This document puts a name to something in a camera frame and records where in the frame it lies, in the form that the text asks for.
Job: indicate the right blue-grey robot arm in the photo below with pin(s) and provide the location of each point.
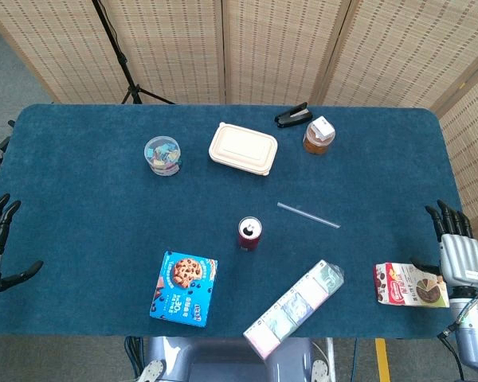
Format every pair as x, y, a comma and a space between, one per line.
474, 334

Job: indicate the clear plastic straw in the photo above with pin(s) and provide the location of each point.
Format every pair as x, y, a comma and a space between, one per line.
308, 215

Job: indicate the red soda can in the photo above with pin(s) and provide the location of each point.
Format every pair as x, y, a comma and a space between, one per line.
249, 236

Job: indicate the beige lidded lunch box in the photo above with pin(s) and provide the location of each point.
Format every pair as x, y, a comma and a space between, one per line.
243, 149

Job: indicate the blue cookie box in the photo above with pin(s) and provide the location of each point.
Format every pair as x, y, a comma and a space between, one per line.
183, 290

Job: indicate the clear tub of colourful clips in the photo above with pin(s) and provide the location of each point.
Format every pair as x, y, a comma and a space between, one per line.
162, 155

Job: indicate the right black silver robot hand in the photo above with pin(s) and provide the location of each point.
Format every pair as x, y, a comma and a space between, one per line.
460, 258

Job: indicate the amber jar with white lid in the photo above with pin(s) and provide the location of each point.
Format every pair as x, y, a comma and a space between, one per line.
318, 139

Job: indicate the blue table cloth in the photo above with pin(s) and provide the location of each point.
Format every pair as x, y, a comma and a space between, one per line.
83, 199

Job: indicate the blue-grey robot torso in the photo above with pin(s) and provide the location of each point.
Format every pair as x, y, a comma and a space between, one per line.
215, 362

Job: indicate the pastel tissue multipack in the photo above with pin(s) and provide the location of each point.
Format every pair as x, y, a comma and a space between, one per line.
292, 310

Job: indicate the black tripod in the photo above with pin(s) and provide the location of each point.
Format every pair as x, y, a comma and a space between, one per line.
121, 59

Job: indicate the black stapler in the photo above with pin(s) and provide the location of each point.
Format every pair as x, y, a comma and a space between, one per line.
292, 116

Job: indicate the red white snack box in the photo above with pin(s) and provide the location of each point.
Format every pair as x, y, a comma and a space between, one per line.
406, 286

